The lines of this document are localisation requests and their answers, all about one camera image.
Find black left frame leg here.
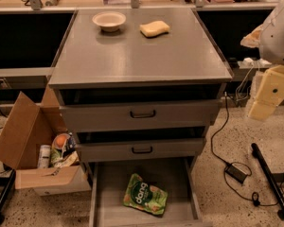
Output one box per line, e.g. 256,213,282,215
0,169,17,227

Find black metal floor rail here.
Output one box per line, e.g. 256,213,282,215
251,143,284,218

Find grey open bottom drawer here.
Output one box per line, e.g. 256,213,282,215
89,158,213,227

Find grey middle drawer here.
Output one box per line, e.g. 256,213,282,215
76,138,204,162

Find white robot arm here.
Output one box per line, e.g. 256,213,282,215
240,0,284,122

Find white can in box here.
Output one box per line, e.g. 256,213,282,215
37,145,51,168

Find black power adapter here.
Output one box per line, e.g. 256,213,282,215
225,165,247,183

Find white power strip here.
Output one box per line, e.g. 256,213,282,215
241,58,271,68

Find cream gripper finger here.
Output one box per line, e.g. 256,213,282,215
240,26,262,48
247,65,284,122

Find open cardboard box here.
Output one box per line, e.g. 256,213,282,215
0,88,90,196

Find yellow sponge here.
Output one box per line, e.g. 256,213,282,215
140,21,170,38

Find green rice chip bag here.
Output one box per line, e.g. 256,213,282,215
123,173,169,216

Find grey top drawer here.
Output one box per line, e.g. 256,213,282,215
61,100,220,132

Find black power cable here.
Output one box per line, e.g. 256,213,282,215
209,92,284,207

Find white paper bowl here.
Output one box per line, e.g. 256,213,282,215
92,11,126,32

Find grey drawer cabinet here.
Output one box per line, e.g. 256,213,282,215
48,7,234,175

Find snack bags in box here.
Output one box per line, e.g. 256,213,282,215
50,133,79,167

